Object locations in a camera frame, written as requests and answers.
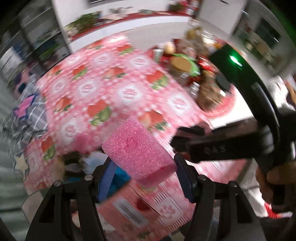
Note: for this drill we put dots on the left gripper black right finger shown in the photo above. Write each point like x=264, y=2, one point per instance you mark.
x=222, y=211

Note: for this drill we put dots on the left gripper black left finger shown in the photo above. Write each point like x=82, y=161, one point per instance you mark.
x=53, y=219

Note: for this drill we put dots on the pink rectangular sponge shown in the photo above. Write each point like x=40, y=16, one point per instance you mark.
x=139, y=154

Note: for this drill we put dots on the red printed cardboard box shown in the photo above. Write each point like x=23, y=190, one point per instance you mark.
x=137, y=213

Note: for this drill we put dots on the blue soft cloth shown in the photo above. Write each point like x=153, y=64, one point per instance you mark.
x=119, y=179

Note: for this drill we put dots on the person's right hand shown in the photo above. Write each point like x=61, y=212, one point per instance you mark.
x=283, y=175

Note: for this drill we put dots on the grey plaid star blanket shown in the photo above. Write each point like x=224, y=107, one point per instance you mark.
x=26, y=121

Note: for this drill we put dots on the pink strawberry paw tablecloth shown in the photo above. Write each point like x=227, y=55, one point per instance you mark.
x=96, y=88

